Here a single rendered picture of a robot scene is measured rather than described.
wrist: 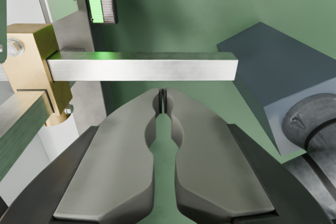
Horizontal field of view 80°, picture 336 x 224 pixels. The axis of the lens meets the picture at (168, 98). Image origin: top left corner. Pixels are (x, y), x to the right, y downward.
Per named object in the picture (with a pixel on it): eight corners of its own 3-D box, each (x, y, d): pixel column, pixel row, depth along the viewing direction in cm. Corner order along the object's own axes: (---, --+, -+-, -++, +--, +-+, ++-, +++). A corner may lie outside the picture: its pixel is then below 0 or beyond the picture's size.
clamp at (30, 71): (57, 23, 27) (37, 33, 22) (79, 107, 34) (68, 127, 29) (9, 22, 26) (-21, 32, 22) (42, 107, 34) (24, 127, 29)
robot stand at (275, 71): (260, 21, 105) (355, 68, 54) (272, 60, 117) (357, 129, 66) (216, 44, 111) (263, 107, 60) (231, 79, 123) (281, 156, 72)
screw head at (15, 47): (20, 37, 22) (13, 40, 21) (27, 55, 24) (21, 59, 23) (1, 37, 22) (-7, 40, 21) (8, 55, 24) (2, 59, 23)
